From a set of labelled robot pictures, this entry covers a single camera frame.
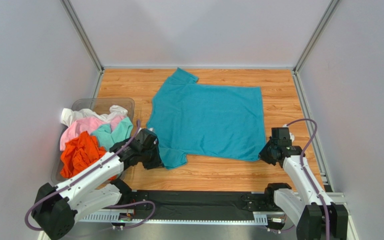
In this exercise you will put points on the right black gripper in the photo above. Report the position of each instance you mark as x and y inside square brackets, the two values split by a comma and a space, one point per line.
[266, 155]

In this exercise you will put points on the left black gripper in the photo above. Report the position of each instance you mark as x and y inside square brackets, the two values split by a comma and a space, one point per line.
[157, 162]

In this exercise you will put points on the teal t shirt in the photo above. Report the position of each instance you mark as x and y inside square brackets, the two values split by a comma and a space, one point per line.
[220, 121]

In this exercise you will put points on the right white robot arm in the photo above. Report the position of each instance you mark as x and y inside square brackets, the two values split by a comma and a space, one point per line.
[311, 210]

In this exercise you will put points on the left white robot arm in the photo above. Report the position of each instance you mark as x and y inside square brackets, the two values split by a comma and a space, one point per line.
[78, 189]

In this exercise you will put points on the mint green t shirt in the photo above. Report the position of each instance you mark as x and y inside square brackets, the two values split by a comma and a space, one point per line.
[107, 135]

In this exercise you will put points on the clear plastic bin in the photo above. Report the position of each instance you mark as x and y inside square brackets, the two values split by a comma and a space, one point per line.
[100, 106]

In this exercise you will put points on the orange t shirt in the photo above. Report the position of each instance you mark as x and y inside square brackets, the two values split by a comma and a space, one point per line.
[80, 153]

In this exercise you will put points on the pink t shirt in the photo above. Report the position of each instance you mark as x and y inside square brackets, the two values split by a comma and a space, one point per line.
[86, 124]

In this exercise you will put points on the white t shirt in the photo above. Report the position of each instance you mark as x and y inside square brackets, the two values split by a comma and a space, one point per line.
[68, 116]

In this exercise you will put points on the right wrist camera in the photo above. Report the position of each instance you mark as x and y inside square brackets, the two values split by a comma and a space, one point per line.
[292, 137]

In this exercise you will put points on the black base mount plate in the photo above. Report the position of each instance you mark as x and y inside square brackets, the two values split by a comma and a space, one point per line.
[203, 205]

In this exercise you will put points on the aluminium front frame rail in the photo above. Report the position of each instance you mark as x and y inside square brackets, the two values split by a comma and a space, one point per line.
[140, 214]

